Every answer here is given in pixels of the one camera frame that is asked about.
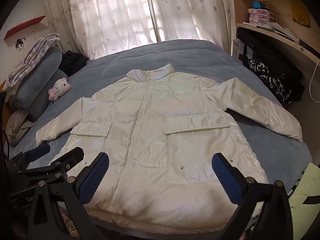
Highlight face wall sticker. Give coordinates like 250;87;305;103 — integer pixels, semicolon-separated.
14;37;25;52

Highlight light green cushion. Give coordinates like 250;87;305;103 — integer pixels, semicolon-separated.
287;162;320;240

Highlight beige pillow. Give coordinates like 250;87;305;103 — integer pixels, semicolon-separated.
5;109;34;147

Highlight purple floral blanket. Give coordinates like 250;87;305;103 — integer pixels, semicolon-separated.
5;33;61;92

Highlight white floral curtain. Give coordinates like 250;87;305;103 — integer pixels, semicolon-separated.
145;0;234;55
41;0;160;60

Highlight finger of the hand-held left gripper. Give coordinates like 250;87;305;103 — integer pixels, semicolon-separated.
15;147;85;180
7;144;51;168

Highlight white cardboard box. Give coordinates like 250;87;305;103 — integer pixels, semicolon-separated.
231;40;244;58

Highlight white shiny puffer jacket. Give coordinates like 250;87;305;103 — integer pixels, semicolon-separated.
36;64;303;235

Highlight white and pink cat plush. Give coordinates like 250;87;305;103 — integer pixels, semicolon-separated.
48;78;72;102

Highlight black and white patterned cloth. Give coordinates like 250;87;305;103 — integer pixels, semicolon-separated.
246;58;293;105

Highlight red wall shelf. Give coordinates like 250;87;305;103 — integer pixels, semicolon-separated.
4;15;46;41

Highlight stack of papers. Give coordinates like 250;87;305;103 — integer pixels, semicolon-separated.
257;21;299;42

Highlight pink drawer boxes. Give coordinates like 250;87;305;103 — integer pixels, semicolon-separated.
248;8;278;25

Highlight blue grey bed cover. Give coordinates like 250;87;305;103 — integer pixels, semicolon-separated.
5;39;313;240

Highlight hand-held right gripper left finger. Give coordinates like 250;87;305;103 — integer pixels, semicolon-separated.
27;152;110;240

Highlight black crumpled cloth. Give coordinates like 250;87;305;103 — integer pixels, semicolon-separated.
59;50;88;77

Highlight white cable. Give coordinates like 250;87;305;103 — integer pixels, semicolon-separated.
309;60;320;103

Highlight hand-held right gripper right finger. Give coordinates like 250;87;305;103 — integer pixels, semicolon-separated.
211;153;293;240

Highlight grey folded blanket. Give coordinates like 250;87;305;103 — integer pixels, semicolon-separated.
9;46;68;122

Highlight yellow wall poster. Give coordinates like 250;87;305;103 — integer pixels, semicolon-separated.
291;0;311;28

